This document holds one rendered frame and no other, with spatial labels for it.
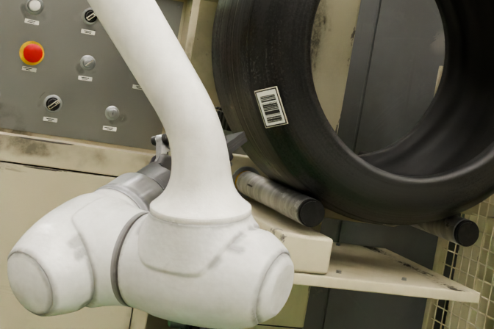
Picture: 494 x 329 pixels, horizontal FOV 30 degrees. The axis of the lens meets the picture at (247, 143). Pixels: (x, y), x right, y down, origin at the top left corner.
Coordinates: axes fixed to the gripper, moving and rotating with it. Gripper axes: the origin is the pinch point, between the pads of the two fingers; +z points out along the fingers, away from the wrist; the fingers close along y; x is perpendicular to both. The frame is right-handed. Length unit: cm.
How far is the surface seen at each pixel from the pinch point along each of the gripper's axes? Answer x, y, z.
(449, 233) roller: 13.5, 30.6, 33.6
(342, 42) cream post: -8, -1, 62
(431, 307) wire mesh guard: -8, 59, 63
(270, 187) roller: -12.2, 15.1, 26.1
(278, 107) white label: 0.7, -0.4, 15.6
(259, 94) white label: -1.7, -3.1, 15.6
